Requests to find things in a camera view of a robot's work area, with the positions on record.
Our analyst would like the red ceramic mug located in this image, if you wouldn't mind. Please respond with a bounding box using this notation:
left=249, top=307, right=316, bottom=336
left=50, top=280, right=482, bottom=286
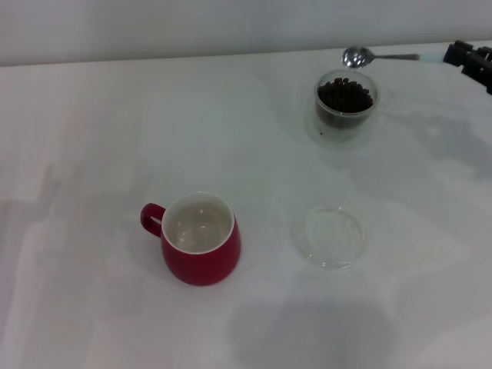
left=139, top=191, right=242, bottom=288

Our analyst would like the pile of coffee beans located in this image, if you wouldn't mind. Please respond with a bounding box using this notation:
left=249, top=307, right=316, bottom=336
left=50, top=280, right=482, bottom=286
left=315, top=76, right=374, bottom=130

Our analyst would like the clear double-walled glass cup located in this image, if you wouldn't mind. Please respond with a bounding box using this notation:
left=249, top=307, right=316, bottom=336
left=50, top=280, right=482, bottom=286
left=305, top=68, right=395, bottom=150

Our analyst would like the metal spoon with light-blue handle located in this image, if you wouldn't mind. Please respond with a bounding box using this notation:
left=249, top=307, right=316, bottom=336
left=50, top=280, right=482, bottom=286
left=341, top=45, right=447, bottom=69

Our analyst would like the clear glass saucer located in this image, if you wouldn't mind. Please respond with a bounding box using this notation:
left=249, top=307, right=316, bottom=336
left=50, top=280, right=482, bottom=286
left=294, top=205, right=368, bottom=271

